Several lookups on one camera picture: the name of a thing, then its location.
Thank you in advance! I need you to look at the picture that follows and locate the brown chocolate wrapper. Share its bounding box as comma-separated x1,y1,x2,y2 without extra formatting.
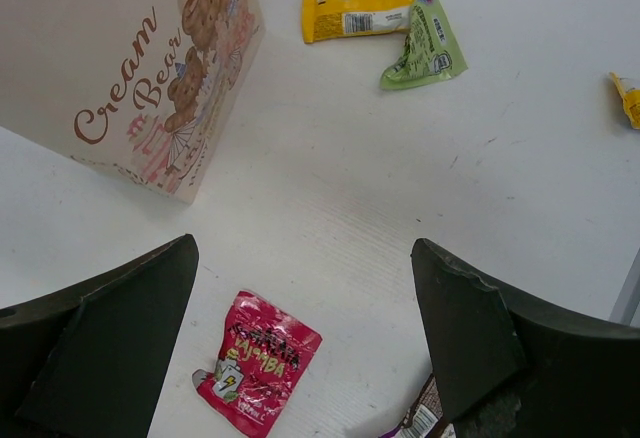
380,373,456,438

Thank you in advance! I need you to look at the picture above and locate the cream paper bag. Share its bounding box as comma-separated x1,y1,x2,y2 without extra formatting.
1,0,264,203

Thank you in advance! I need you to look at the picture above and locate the yellow snack bar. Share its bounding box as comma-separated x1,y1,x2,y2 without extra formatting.
301,0,415,44

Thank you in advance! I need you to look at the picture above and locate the red candy packet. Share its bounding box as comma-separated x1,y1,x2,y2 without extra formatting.
192,290,322,437

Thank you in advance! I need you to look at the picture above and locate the light green snack packet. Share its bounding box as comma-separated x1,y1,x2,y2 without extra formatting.
379,0,468,91

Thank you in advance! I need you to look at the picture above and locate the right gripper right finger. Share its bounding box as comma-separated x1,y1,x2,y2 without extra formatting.
411,238,639,437

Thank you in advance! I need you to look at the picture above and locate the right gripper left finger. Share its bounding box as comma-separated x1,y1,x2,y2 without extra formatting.
1,234,199,437

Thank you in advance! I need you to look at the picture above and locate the small yellow snack packet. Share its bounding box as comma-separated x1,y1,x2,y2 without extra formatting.
609,72,640,130

